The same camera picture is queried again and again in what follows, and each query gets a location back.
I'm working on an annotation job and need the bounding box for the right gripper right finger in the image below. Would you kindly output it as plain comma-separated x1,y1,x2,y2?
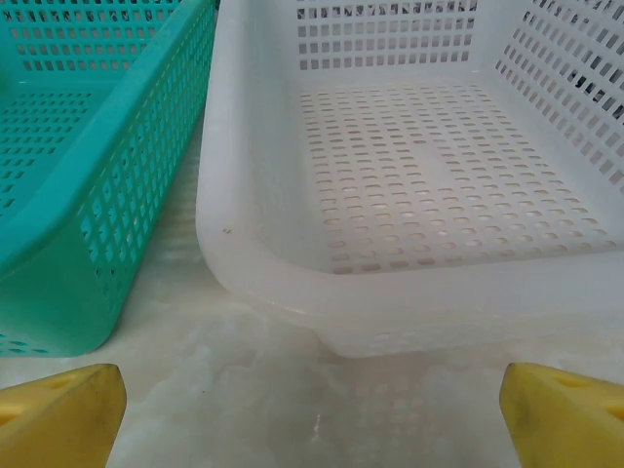
500,361,624,468

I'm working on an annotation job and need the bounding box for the white plastic basket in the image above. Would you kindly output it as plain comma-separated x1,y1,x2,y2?
194,0,624,360

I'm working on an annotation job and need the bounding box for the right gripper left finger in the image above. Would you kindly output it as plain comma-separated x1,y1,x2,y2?
0,363,129,468

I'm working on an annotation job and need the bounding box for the teal plastic basket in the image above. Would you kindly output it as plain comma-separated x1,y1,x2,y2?
0,0,219,360

